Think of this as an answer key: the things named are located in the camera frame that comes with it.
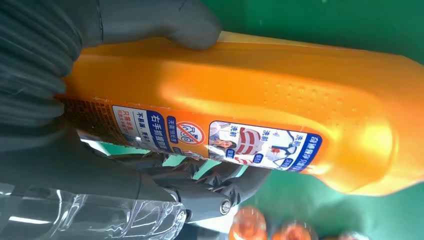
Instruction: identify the clear plastic film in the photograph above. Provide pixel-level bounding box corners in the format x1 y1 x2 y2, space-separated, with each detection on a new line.
0 183 188 240

